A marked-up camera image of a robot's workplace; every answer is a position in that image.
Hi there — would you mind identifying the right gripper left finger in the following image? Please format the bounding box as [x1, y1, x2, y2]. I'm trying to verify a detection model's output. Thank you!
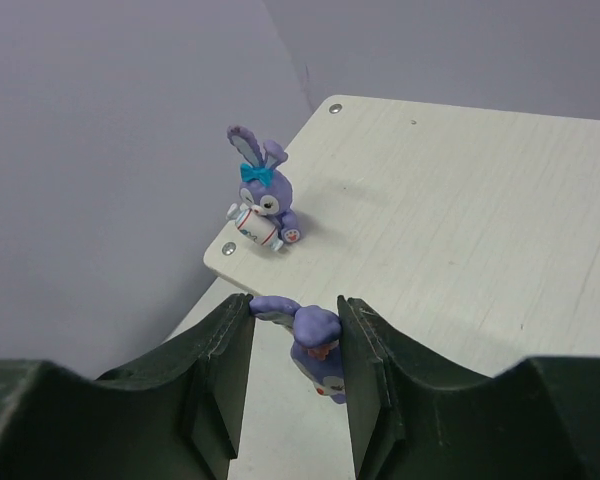
[0, 294, 255, 479]

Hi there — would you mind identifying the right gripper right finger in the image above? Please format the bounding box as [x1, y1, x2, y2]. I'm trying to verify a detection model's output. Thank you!
[337, 297, 600, 479]

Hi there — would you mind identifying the purple bunny sitting toy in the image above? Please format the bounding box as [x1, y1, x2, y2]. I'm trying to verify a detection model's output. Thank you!
[249, 296, 346, 404]

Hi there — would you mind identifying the purple bunny blue bow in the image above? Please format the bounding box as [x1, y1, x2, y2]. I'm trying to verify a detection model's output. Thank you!
[226, 125, 302, 252]

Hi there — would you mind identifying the white wooden two-tier shelf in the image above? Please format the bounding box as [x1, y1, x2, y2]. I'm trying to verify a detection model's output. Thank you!
[204, 95, 600, 375]

